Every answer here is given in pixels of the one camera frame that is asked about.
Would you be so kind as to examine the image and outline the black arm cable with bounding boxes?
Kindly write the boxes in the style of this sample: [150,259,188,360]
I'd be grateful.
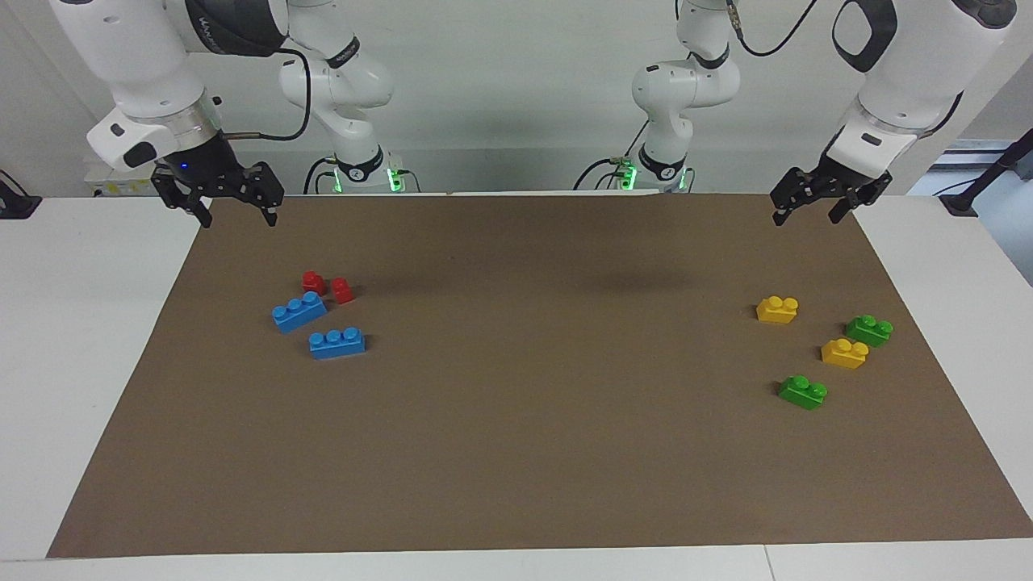
[218,47,313,143]
[725,0,821,59]

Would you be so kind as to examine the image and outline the blue three-stud toy block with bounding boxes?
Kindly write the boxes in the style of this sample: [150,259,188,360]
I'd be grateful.
[308,326,366,361]
[271,290,328,335]

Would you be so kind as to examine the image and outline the black table clamp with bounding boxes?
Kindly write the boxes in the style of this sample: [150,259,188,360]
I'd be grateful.
[0,169,43,221]

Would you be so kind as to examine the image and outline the green two-stud toy block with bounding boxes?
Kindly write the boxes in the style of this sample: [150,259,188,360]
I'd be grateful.
[844,314,895,349]
[777,374,829,412]

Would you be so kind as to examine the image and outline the brown table mat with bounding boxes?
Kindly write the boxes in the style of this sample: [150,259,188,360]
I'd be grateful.
[46,192,1033,559]

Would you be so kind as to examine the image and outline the yellow two-stud toy block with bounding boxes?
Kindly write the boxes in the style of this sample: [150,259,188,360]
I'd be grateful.
[820,338,871,370]
[755,295,801,325]

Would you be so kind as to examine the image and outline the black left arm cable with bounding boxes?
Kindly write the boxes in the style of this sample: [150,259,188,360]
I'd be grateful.
[725,0,821,59]

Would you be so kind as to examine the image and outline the black base cable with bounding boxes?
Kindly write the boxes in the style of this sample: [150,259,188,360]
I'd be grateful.
[302,156,340,195]
[572,121,648,192]

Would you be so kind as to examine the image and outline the white box behind table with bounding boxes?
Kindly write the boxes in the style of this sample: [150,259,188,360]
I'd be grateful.
[84,158,162,199]

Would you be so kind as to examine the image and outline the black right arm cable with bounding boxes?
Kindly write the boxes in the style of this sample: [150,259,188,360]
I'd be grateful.
[218,47,313,143]

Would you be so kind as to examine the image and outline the black stand with pole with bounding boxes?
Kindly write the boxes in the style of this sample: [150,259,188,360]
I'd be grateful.
[939,127,1033,218]

